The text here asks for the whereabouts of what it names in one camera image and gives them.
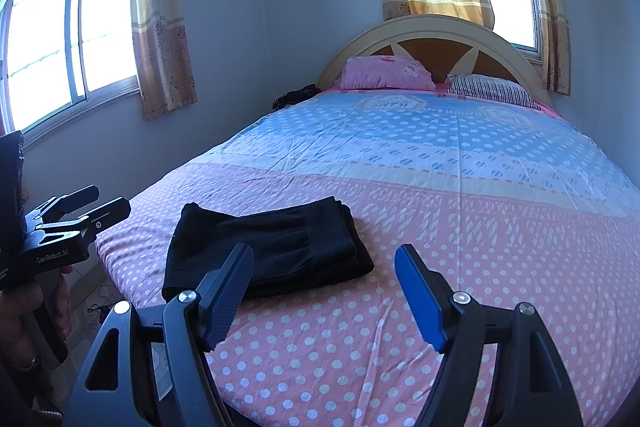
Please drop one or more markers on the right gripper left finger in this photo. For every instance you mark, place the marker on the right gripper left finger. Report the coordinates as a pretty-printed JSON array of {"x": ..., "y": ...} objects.
[{"x": 148, "y": 367}]

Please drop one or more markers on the black pants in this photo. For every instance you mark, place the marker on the black pants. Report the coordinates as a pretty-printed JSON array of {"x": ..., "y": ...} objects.
[{"x": 295, "y": 249}]

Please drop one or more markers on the left hand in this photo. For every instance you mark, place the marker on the left hand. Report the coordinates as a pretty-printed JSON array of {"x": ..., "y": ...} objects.
[{"x": 35, "y": 320}]

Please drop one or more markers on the pink blue polka-dot bedsheet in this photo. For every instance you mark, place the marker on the pink blue polka-dot bedsheet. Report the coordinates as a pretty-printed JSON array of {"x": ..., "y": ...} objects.
[{"x": 509, "y": 203}]

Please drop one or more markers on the side window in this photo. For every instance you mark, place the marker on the side window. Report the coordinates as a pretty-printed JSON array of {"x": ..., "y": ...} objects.
[{"x": 62, "y": 58}]

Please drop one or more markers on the side window curtain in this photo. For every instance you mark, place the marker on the side window curtain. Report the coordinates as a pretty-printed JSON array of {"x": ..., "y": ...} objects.
[{"x": 161, "y": 53}]

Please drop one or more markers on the black cloth beside bed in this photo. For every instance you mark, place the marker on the black cloth beside bed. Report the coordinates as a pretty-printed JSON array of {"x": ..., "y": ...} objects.
[{"x": 296, "y": 96}]

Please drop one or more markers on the striped grey pillow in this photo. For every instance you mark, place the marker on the striped grey pillow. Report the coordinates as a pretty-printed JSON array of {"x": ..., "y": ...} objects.
[{"x": 491, "y": 89}]

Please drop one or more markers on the yellow curtain right of window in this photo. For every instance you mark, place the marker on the yellow curtain right of window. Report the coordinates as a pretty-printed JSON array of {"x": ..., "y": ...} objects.
[{"x": 555, "y": 46}]

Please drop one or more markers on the cream wooden headboard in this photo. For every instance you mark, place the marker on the cream wooden headboard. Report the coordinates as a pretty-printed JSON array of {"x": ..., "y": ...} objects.
[{"x": 444, "y": 46}]

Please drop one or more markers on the pink pillow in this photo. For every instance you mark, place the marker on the pink pillow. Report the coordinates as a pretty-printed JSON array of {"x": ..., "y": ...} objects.
[{"x": 385, "y": 72}]

